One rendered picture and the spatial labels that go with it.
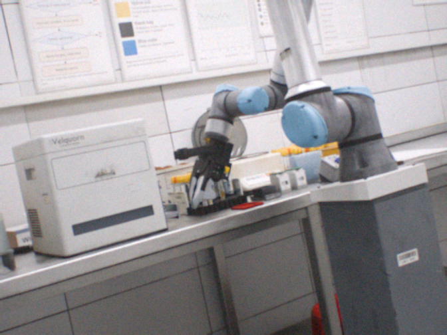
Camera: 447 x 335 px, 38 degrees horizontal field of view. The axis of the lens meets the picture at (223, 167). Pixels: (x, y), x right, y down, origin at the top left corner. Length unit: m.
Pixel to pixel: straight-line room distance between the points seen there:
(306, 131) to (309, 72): 0.14
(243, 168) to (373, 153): 0.65
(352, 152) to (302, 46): 0.29
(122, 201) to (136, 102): 0.81
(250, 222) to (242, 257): 0.82
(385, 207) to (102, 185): 0.69
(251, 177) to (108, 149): 0.69
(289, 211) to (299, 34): 0.54
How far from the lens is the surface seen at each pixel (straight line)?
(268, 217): 1.82
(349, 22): 3.07
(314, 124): 1.51
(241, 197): 1.92
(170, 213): 1.72
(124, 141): 1.65
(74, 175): 1.60
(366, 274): 1.65
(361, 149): 1.63
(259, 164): 2.19
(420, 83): 3.36
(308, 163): 2.12
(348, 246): 1.66
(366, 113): 1.64
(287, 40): 1.58
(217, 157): 1.79
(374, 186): 1.55
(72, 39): 2.33
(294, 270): 2.75
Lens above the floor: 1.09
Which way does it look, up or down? 3 degrees down
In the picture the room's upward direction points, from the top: 12 degrees counter-clockwise
